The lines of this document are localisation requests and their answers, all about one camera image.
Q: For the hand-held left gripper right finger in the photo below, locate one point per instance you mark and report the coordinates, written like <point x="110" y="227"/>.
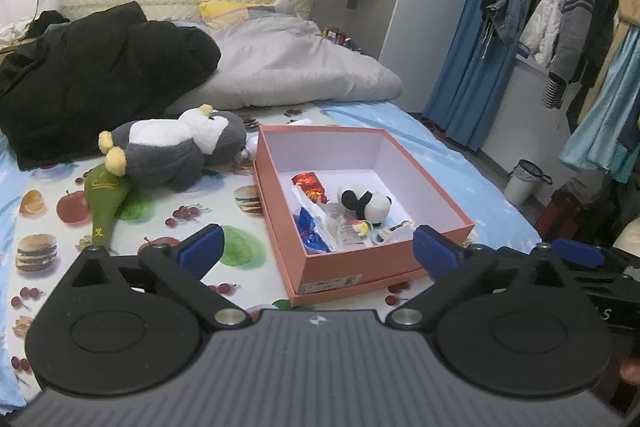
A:
<point x="435" y="252"/>

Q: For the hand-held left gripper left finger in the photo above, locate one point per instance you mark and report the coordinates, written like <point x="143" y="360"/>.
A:
<point x="202" y="249"/>

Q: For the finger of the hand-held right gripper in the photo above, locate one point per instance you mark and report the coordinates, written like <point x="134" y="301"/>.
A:
<point x="577" y="253"/>

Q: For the small panda plush toy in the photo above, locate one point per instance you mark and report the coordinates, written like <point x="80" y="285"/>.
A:
<point x="372" y="207"/>

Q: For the small doll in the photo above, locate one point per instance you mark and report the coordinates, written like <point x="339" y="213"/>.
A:
<point x="357" y="228"/>

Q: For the pink cardboard box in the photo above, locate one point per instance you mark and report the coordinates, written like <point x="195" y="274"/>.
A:
<point x="350" y="269"/>

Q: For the blue snack packet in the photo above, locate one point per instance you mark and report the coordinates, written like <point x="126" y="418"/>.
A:
<point x="312" y="234"/>

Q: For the red foil packet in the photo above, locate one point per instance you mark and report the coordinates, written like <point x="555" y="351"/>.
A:
<point x="307" y="184"/>

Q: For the red bag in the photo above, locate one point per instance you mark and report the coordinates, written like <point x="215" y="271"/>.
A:
<point x="555" y="212"/>

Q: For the white trash bin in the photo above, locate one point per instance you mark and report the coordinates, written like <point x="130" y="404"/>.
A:
<point x="522" y="189"/>

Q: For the grey penguin plush toy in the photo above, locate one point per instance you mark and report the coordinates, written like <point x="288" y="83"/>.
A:
<point x="160" y="157"/>

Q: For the green pear plush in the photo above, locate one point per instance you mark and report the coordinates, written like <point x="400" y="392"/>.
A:
<point x="105" y="197"/>

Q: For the light blue dress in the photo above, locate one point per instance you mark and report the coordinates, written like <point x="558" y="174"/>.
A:
<point x="605" y="122"/>

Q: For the blue curtain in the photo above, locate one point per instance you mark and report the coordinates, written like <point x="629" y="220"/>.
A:
<point x="465" y="82"/>

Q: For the black jacket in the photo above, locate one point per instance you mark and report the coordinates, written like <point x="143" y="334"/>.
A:
<point x="90" y="82"/>

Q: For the grey duvet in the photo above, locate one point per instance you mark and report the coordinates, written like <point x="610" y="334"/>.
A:
<point x="290" y="67"/>

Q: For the grey striped sweater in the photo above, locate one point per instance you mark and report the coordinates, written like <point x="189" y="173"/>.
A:
<point x="582" y="22"/>

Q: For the yellow patchwork pillow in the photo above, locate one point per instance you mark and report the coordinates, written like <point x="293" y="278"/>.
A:
<point x="220" y="12"/>

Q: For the white puffer jacket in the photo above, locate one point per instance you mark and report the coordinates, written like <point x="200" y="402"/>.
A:
<point x="545" y="17"/>

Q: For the row of small bottles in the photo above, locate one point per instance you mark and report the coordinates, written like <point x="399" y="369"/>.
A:
<point x="337" y="34"/>

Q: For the white patterned cloth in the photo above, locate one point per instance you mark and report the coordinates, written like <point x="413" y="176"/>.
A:
<point x="12" y="34"/>

